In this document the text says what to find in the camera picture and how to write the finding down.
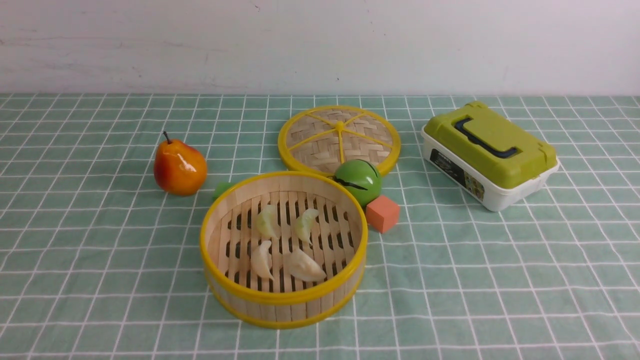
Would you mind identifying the green toy ball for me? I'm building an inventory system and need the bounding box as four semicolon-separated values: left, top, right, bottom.
332;159;382;208

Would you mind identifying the woven bamboo steamer lid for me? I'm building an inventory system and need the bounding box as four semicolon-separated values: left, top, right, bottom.
278;105;402;177

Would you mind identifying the orange red toy pear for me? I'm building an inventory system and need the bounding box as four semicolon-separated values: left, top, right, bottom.
153;131;208;197

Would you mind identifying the pale green dumpling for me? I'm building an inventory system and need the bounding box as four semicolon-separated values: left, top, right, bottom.
293;208;319;246
255;203;281;240

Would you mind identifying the small green toy piece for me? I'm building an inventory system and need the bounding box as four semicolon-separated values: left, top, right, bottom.
212;181;234;202

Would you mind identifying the beige dumpling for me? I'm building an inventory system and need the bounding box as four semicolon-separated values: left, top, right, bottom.
250;240;274;281
283;248;327;282

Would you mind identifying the bamboo steamer tray yellow rim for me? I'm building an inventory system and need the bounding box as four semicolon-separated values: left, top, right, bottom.
199;171;368;329

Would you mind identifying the green checkered tablecloth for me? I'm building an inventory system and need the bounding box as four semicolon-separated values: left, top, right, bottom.
0;93;640;360

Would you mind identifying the green lid white storage box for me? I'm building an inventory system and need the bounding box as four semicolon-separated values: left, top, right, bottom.
420;101;560;212

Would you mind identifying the orange foam cube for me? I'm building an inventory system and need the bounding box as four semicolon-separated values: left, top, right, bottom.
365;194;401;234

